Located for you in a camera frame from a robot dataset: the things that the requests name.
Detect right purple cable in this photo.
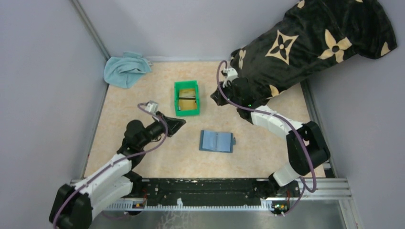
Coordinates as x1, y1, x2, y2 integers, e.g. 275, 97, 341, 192
216, 60, 317, 218

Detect green plastic bin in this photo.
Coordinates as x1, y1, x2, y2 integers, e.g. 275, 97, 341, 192
174, 81, 200, 116

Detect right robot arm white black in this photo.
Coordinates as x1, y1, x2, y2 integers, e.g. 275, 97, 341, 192
211, 79, 330, 188

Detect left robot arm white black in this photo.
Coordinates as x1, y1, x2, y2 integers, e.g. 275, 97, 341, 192
49, 111, 186, 229

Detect light blue cloth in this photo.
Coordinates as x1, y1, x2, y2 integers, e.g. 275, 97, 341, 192
103, 52, 152, 89

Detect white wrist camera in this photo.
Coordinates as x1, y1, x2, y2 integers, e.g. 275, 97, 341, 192
221, 67, 238, 88
145, 101, 159, 114

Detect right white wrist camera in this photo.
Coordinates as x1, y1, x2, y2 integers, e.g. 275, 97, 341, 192
221, 67, 238, 88

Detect aluminium frame rail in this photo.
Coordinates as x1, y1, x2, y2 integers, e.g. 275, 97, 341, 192
65, 178, 352, 212

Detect black floral blanket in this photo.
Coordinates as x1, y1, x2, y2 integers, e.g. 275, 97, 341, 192
230, 0, 397, 103

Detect blue leather card holder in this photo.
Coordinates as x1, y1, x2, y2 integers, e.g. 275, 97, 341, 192
199, 130, 236, 153

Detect purple cable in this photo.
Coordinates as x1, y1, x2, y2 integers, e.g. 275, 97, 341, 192
216, 60, 317, 218
52, 103, 169, 229

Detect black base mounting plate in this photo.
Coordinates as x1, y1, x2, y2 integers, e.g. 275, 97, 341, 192
126, 178, 300, 207

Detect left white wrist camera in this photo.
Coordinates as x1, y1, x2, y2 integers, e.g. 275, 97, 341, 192
145, 101, 159, 114

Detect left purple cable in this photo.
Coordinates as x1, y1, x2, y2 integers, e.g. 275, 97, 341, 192
52, 103, 169, 229

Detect cards in green bin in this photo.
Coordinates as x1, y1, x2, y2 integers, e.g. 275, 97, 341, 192
178, 88, 197, 111

